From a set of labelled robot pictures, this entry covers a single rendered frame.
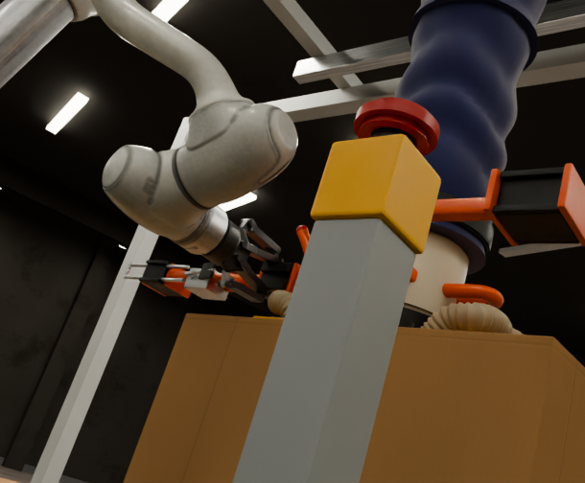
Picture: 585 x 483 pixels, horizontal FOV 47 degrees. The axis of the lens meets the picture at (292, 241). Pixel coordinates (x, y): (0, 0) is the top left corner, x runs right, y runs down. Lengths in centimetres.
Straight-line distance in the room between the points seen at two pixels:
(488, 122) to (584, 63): 258
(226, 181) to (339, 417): 54
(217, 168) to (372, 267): 49
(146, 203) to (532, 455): 61
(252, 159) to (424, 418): 40
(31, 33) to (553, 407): 105
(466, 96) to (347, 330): 75
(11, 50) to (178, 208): 49
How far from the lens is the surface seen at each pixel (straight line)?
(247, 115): 92
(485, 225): 109
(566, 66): 374
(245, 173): 92
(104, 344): 480
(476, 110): 114
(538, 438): 71
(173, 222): 101
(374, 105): 54
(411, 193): 51
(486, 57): 121
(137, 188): 98
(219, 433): 96
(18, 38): 133
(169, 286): 145
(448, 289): 103
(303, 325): 48
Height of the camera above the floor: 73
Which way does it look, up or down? 21 degrees up
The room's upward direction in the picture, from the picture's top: 18 degrees clockwise
